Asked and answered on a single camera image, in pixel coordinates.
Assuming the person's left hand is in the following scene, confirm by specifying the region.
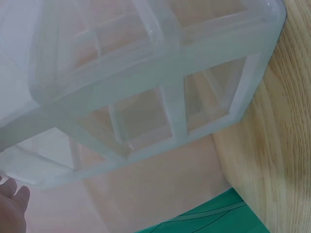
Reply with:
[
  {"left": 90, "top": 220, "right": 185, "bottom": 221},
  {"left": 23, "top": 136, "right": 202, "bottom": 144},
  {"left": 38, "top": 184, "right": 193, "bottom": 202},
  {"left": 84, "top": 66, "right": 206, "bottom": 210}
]
[{"left": 0, "top": 175, "right": 31, "bottom": 233}]

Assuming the translucent plastic storage box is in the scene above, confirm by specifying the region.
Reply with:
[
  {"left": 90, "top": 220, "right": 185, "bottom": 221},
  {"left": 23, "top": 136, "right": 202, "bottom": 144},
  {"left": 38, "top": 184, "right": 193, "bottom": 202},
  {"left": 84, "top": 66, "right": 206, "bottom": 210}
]
[{"left": 0, "top": 0, "right": 288, "bottom": 191}]

